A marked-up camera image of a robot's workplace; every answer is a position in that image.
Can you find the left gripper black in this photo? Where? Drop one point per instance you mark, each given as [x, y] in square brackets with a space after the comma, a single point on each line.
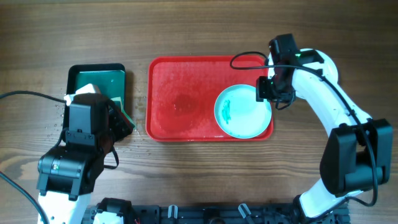
[123, 126]

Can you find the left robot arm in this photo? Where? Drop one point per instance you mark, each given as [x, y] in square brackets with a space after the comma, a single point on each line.
[67, 173]

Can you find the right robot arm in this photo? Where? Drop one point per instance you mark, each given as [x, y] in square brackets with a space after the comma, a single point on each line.
[357, 155]

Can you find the black water tray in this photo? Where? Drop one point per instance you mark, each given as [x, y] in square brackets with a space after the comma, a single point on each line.
[105, 77]

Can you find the white plate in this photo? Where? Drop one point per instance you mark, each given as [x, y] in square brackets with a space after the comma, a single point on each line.
[304, 82]

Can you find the green yellow sponge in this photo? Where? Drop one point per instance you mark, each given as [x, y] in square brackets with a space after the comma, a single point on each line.
[118, 102]

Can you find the light blue plate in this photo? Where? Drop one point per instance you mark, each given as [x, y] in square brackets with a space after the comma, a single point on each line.
[239, 114]

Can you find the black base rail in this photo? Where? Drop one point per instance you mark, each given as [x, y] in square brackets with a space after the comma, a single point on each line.
[112, 210]

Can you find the red plastic tray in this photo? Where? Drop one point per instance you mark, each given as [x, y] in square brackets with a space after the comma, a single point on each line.
[182, 91]

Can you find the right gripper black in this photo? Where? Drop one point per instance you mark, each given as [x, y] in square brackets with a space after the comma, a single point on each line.
[262, 91]

